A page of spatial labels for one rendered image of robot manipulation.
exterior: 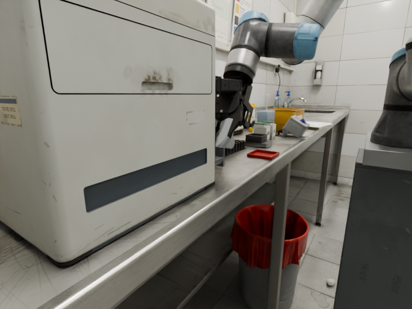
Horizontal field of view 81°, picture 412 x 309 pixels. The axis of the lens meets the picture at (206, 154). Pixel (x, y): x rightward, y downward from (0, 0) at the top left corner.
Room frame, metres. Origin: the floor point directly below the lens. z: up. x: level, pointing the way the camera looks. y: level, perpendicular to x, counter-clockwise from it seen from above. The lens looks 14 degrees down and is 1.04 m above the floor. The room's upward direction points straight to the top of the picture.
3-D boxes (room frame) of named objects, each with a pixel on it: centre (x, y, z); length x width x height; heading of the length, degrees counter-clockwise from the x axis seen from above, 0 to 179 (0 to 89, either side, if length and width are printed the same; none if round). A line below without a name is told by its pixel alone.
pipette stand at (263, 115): (1.00, -0.25, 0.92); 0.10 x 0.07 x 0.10; 148
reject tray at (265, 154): (0.65, -0.16, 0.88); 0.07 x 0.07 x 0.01; 56
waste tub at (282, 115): (1.11, -0.36, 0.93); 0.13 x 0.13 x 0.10; 53
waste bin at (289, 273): (1.08, -0.31, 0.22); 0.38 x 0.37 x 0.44; 146
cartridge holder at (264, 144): (0.79, -0.17, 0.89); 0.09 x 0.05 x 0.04; 55
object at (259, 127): (0.85, -0.20, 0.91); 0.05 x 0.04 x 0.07; 56
